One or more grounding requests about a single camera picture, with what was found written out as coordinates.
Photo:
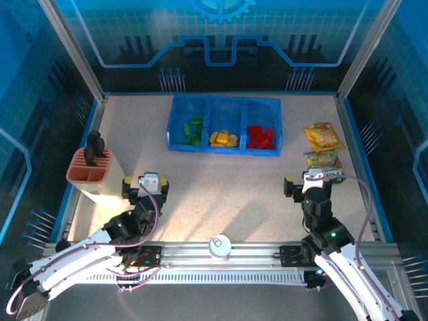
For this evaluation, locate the yellow round lego piece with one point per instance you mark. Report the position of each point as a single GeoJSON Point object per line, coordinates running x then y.
{"type": "Point", "coordinates": [214, 137]}

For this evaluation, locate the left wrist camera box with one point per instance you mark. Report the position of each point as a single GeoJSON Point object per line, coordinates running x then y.
{"type": "Point", "coordinates": [149, 182]}

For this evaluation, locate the aluminium side rail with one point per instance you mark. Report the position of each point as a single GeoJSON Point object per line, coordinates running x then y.
{"type": "Point", "coordinates": [95, 117]}

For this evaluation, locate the small green lego brick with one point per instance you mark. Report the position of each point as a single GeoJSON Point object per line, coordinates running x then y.
{"type": "Point", "coordinates": [193, 139]}

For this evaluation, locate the blue three-compartment bin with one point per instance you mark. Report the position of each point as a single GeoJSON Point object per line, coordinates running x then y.
{"type": "Point", "coordinates": [187, 107]}

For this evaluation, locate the black round knob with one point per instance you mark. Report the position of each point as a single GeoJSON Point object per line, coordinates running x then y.
{"type": "Point", "coordinates": [61, 245]}

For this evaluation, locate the yellow snack bag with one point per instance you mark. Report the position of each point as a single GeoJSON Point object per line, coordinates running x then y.
{"type": "Point", "coordinates": [322, 135]}

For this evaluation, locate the cream knife block orange top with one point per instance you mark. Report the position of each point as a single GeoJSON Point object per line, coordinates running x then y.
{"type": "Point", "coordinates": [112, 174]}

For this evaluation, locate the black controller box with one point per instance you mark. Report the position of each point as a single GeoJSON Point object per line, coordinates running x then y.
{"type": "Point", "coordinates": [312, 281]}
{"type": "Point", "coordinates": [128, 279]}

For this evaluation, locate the green rounded lego brick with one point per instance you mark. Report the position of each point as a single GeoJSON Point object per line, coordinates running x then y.
{"type": "Point", "coordinates": [199, 142]}

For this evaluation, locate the large red lego brick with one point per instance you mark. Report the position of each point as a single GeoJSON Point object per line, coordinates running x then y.
{"type": "Point", "coordinates": [254, 131]}

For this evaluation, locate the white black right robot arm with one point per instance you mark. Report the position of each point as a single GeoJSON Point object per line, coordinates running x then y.
{"type": "Point", "coordinates": [341, 277]}

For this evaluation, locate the green snack bag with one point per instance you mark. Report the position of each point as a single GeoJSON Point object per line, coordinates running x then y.
{"type": "Point", "coordinates": [322, 158]}

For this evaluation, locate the small yellow lego brick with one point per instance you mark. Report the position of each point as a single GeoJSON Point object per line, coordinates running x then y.
{"type": "Point", "coordinates": [233, 137]}

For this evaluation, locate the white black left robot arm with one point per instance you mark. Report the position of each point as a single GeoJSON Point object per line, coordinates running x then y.
{"type": "Point", "coordinates": [77, 275]}

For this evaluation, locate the yellow rounded lego brick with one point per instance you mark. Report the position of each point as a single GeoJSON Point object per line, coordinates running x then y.
{"type": "Point", "coordinates": [215, 144]}

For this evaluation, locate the long green lego brick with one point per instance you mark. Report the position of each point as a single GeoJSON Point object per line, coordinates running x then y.
{"type": "Point", "coordinates": [197, 120]}

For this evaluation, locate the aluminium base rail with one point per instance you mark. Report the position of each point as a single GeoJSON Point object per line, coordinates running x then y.
{"type": "Point", "coordinates": [187, 254]}

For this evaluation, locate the green sloped lego brick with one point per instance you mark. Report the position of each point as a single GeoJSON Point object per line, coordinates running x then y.
{"type": "Point", "coordinates": [184, 142]}

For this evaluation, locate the orange-yellow lego brick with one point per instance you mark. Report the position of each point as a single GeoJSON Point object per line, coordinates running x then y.
{"type": "Point", "coordinates": [222, 133]}

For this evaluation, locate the aluminium frame post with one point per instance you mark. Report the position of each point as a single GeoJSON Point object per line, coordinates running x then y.
{"type": "Point", "coordinates": [366, 50]}
{"type": "Point", "coordinates": [77, 53]}

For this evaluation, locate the white round can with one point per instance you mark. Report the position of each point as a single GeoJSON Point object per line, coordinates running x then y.
{"type": "Point", "coordinates": [219, 249]}

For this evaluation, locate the small red lego brick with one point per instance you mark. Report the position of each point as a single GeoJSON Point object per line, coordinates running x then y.
{"type": "Point", "coordinates": [262, 144]}

